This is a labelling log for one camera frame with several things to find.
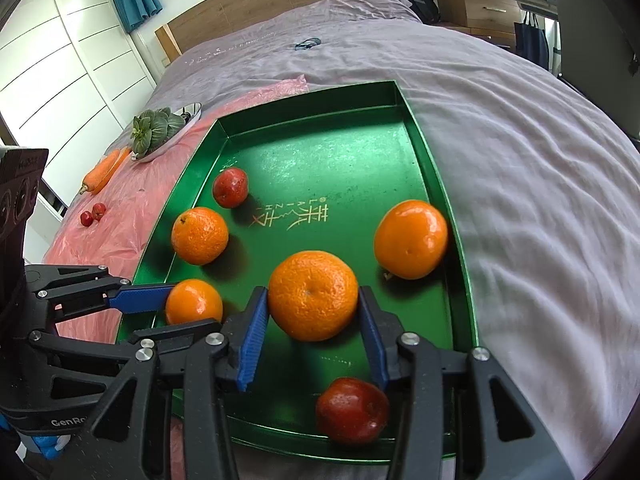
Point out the person's left hand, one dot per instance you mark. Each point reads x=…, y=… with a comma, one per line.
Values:
x=50, y=447

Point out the grey chair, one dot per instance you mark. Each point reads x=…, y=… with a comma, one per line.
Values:
x=590, y=35

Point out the wooden dresser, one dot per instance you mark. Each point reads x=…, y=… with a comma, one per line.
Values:
x=475, y=5

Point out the wooden headboard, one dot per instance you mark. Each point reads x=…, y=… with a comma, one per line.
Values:
x=260, y=5

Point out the white enamel plate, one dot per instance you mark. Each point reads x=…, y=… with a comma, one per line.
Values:
x=192, y=111

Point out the purple bed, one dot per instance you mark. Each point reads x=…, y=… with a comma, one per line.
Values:
x=525, y=160

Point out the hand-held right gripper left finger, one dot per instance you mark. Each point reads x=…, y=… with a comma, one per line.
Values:
x=252, y=340

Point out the pink plastic sheet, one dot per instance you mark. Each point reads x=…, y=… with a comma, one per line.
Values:
x=125, y=210

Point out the white wardrobe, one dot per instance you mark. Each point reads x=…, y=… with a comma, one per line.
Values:
x=75, y=60

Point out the carrot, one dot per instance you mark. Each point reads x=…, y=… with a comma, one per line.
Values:
x=102, y=172

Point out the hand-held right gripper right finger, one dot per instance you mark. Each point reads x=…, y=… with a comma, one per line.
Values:
x=375, y=340

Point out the green leafy vegetable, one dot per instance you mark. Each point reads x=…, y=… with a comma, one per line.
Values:
x=155, y=127

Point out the small red apple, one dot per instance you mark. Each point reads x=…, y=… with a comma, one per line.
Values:
x=87, y=218
x=99, y=210
x=230, y=187
x=352, y=412

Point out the green metal tray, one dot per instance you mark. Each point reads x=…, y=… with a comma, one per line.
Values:
x=325, y=170

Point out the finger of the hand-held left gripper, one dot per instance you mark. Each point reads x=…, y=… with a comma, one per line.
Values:
x=145, y=297
x=175, y=330

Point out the mandarin orange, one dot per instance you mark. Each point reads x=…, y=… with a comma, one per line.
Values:
x=312, y=295
x=200, y=235
x=194, y=302
x=411, y=239

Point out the dark tote bag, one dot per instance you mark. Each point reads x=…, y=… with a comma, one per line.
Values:
x=532, y=42

